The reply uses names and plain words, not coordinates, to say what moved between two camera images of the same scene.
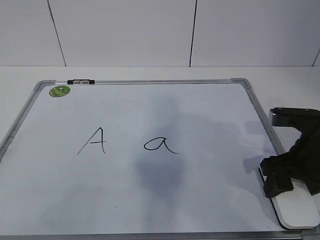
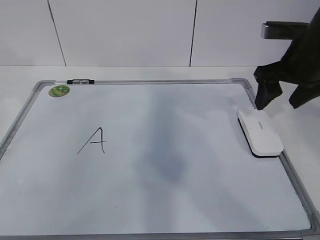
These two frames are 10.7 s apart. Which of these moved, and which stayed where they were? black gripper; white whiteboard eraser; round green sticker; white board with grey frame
Moved: white whiteboard eraser; black gripper
Stayed: white board with grey frame; round green sticker
